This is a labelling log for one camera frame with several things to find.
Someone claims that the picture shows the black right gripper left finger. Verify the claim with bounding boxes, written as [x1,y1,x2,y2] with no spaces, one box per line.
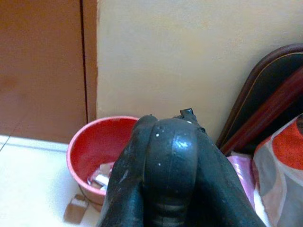
[96,115,156,227]

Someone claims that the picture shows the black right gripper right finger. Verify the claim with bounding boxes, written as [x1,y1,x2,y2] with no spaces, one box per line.
[174,108,268,227]

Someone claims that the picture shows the white wrappers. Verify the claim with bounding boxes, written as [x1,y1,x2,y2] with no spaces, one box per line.
[87,162,115,191]

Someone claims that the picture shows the pink plastic bag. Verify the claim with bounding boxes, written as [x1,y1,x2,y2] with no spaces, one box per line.
[226,151,257,207]

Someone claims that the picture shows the red plastic basin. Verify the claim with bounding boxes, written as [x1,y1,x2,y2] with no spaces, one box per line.
[66,115,140,203]

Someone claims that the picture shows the brown paper tag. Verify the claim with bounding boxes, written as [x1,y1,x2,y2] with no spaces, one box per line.
[63,193,89,224]

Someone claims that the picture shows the orange grey patterned cloth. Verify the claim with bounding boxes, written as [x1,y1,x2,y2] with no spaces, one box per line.
[250,115,303,227]

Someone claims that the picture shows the reddish brown wooden pole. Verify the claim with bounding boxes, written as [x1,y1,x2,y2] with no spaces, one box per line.
[221,68,303,156]

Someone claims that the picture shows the dark wooden board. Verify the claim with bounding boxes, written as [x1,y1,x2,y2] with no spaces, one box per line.
[216,44,303,154]

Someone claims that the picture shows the brown wooden door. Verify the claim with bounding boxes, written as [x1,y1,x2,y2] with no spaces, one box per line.
[0,0,87,144]

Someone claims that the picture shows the brown door frame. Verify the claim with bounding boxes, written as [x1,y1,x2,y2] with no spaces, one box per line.
[80,0,99,122]

